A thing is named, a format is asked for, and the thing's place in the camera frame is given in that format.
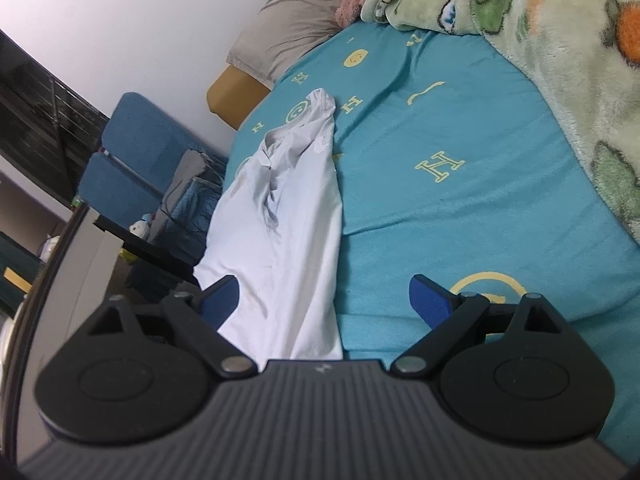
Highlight grey cloth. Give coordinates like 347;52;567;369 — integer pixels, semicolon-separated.
159;149;217;223

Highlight dark barred window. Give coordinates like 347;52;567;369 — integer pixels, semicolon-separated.
0;30;110;207

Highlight white bag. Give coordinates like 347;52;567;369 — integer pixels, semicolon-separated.
39;236;64;262

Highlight black cable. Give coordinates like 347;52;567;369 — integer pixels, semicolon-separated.
157;195;202;237

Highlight grey pillow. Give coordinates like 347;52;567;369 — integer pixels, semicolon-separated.
226;0;381;86

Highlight blue covered chair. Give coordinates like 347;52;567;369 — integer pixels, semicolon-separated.
102;92;230;266
76;152;168;228

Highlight teal patterned bed sheet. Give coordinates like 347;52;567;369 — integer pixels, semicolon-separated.
220;22;640;466

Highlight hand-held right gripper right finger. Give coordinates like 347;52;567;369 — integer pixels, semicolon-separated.
390;275;563;379

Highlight green cartoon blanket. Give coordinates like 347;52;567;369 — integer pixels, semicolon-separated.
360;0;640;241

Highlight white duck toy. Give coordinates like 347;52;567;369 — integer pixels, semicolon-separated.
128;213;152;239

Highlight white and black desk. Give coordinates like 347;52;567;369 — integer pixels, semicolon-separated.
10;204;202;376

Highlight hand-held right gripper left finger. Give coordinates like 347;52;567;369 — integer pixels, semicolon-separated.
85;275;259;379

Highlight white t-shirt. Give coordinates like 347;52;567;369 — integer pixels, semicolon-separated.
192;88;346;361

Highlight yellow headboard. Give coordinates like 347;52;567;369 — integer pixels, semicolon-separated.
207;65;274;131

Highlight yellow box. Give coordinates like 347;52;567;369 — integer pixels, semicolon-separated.
2;267;32;294

